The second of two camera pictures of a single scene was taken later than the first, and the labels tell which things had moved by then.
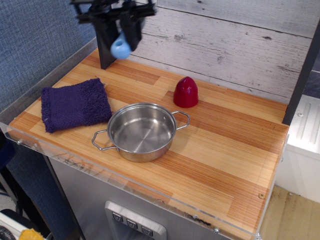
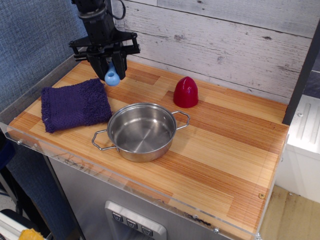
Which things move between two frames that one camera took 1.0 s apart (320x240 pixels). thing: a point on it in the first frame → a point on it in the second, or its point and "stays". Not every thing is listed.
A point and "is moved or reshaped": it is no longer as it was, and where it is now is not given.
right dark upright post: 298,91 stays
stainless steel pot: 142,132 stays
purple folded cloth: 75,105 stays
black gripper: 105,13 → 100,37
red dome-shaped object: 186,94 stays
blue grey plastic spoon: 120,48 is moved or reshaped
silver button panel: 125,224 stays
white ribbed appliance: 299,170 stays
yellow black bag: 26,234 → 36,230
